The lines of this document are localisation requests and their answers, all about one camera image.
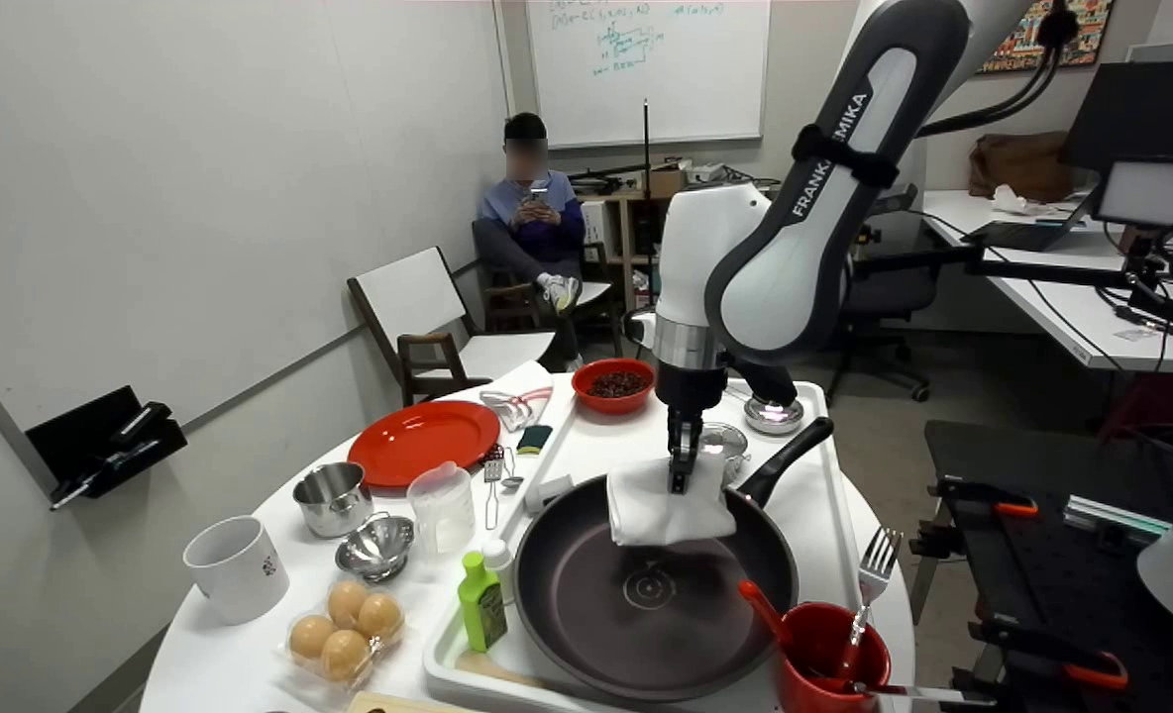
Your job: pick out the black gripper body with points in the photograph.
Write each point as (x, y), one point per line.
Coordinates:
(692, 398)

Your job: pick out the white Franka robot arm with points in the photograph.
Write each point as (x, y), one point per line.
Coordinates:
(799, 252)

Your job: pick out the dark frying pan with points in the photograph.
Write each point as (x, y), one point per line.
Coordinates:
(610, 620)

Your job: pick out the red striped white towel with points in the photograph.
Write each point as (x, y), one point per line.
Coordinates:
(511, 402)

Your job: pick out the red bowl of beans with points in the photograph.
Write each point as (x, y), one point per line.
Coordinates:
(610, 385)

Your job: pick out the white tray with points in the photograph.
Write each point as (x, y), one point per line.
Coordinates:
(601, 440)

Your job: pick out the red spatula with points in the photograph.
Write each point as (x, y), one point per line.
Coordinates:
(761, 598)

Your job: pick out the dark green sponge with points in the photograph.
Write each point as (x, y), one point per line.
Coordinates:
(535, 440)

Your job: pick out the thin black stand pole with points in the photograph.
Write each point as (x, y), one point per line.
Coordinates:
(646, 198)

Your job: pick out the silver fork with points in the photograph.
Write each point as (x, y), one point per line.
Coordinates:
(883, 556)

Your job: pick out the gray office chair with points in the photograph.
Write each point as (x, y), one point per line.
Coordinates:
(890, 303)

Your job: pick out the red utensil mug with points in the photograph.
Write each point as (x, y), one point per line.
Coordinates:
(827, 668)

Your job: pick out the green bottle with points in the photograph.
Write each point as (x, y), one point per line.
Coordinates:
(480, 608)

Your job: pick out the seated person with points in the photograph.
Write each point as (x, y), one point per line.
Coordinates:
(530, 221)

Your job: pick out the clear plastic cup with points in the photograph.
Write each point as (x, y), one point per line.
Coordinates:
(441, 515)

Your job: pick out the red plate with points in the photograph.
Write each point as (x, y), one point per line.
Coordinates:
(420, 440)

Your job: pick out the dark wooden chair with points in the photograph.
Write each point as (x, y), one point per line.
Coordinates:
(410, 300)

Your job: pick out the steel strainer bowl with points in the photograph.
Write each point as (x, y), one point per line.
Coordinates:
(374, 550)

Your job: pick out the brown egg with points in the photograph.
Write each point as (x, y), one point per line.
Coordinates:
(345, 651)
(382, 614)
(309, 637)
(349, 605)

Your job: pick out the steel measuring cup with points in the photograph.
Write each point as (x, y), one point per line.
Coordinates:
(333, 501)

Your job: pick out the black cart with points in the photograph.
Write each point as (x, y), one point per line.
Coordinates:
(1046, 580)

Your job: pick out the brown cardboard box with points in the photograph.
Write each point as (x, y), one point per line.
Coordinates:
(1016, 163)

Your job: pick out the white office desk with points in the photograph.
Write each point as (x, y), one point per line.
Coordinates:
(1103, 321)

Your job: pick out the clear egg bag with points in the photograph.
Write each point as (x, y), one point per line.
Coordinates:
(300, 675)

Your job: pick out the white mug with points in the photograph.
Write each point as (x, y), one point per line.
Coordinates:
(235, 567)

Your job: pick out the bright laptop screen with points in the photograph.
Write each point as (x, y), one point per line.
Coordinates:
(1156, 194)

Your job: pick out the black monitor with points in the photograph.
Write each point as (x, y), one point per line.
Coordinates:
(1141, 113)

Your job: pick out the colourful framed poster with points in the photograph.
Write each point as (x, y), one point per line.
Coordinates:
(1086, 37)

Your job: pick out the wall whiteboard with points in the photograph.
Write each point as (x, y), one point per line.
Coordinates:
(650, 66)

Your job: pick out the black wall holder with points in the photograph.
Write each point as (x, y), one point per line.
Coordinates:
(97, 440)

